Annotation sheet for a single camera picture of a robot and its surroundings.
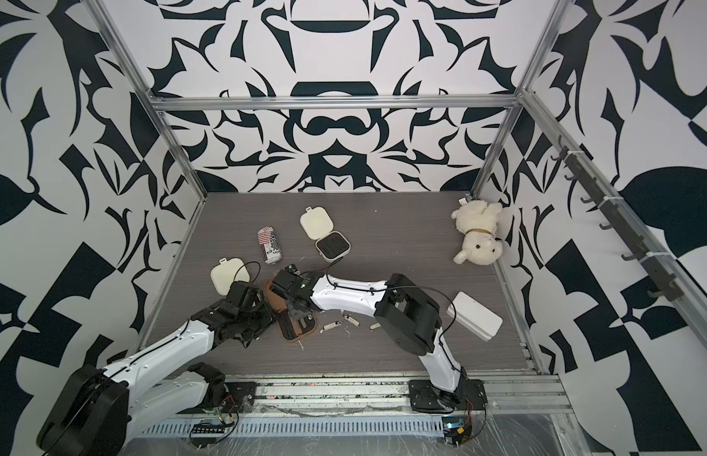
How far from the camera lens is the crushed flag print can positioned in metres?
1.00

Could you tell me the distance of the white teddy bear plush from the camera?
980mm

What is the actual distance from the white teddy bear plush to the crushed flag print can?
62 cm
